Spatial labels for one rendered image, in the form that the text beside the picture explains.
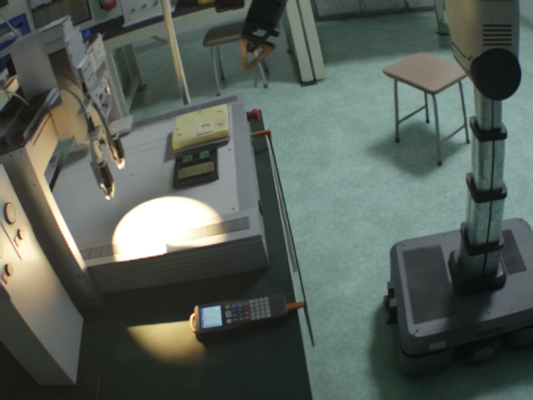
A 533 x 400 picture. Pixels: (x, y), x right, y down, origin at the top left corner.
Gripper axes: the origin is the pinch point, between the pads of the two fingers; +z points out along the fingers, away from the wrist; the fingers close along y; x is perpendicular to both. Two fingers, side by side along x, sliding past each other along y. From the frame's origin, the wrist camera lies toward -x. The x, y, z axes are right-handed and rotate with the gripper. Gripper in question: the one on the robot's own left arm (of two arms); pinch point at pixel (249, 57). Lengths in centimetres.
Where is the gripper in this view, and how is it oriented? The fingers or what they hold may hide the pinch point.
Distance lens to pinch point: 104.9
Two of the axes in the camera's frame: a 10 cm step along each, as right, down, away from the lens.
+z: -3.2, 7.5, 5.8
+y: -0.3, 6.0, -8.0
